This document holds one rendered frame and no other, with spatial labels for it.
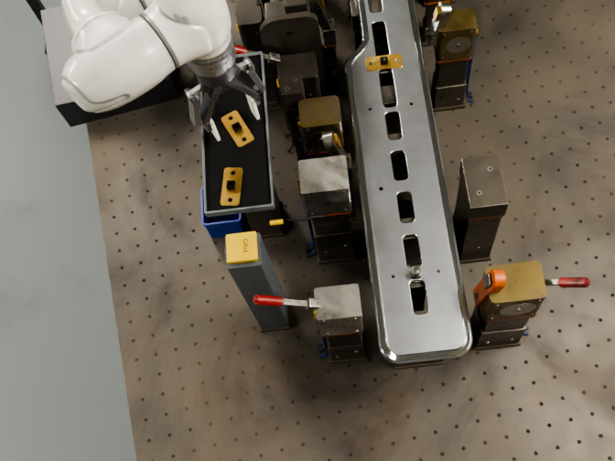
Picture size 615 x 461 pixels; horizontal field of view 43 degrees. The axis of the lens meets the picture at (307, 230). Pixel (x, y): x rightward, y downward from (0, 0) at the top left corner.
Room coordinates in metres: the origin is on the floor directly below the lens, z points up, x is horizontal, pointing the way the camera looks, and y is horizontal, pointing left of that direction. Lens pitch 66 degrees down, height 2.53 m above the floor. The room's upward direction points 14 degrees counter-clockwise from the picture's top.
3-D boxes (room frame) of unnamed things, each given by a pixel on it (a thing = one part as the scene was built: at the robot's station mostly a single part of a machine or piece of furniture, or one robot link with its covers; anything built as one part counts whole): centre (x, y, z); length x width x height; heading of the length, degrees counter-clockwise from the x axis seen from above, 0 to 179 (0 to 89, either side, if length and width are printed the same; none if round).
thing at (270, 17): (1.17, -0.08, 0.95); 0.18 x 0.13 x 0.49; 172
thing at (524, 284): (0.43, -0.38, 0.88); 0.14 x 0.09 x 0.36; 82
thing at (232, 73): (0.87, 0.09, 1.36); 0.08 x 0.07 x 0.09; 107
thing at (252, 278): (0.61, 0.13, 0.92); 0.08 x 0.08 x 0.44; 82
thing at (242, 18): (1.22, 0.02, 0.89); 0.09 x 0.08 x 0.38; 82
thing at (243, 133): (0.87, 0.09, 1.17); 0.08 x 0.04 x 0.01; 17
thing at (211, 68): (0.87, 0.09, 1.43); 0.09 x 0.09 x 0.06
